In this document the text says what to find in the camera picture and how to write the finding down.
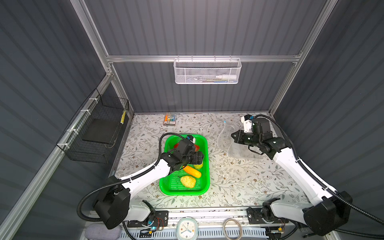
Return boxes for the green guava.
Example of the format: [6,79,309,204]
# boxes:
[194,164,204,170]

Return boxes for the clear zip top bag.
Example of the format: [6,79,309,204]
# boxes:
[217,120,265,160]

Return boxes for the orange carrot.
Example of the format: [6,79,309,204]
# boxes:
[183,166,202,179]

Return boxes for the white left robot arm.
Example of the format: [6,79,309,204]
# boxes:
[77,135,204,230]

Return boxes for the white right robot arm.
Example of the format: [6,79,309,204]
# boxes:
[231,115,384,240]

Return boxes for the red apple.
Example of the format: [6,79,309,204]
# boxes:
[194,144,200,152]

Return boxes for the green plastic tray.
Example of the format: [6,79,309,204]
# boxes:
[159,135,211,196]

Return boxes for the coloured marker pack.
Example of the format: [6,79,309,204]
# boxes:
[163,113,176,126]

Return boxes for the yellow tag on basket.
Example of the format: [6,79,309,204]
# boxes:
[120,110,127,125]

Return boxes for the white desk clock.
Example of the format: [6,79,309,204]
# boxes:
[176,217,199,240]

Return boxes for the grey cloth pouch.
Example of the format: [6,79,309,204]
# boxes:
[85,224,122,240]

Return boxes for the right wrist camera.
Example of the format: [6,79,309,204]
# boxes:
[241,115,254,133]

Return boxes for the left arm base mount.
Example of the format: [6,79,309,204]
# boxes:
[126,211,169,228]

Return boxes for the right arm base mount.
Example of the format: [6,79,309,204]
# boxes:
[246,206,289,225]

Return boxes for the white wire mesh basket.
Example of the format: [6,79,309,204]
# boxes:
[173,57,242,85]

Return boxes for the coiled beige cable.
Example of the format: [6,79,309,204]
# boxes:
[221,218,243,240]

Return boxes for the black wire basket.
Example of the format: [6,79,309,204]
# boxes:
[57,91,130,164]

